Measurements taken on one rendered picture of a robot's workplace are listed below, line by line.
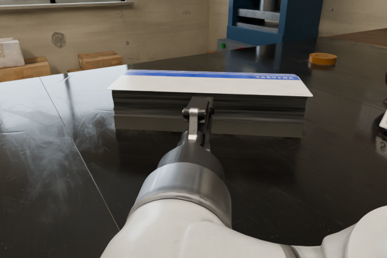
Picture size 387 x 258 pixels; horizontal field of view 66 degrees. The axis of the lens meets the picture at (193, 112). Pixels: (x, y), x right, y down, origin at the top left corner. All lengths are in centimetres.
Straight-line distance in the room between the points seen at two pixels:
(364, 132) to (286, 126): 18
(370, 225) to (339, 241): 2
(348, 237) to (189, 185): 12
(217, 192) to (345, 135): 48
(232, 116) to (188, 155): 33
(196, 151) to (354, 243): 17
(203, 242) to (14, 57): 293
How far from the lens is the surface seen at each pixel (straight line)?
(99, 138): 65
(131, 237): 21
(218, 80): 64
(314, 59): 129
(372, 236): 19
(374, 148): 68
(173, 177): 26
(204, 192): 25
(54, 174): 56
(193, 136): 33
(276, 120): 63
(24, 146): 68
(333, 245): 21
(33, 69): 303
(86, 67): 314
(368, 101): 94
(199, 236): 20
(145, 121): 65
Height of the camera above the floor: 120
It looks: 24 degrees down
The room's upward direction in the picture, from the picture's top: straight up
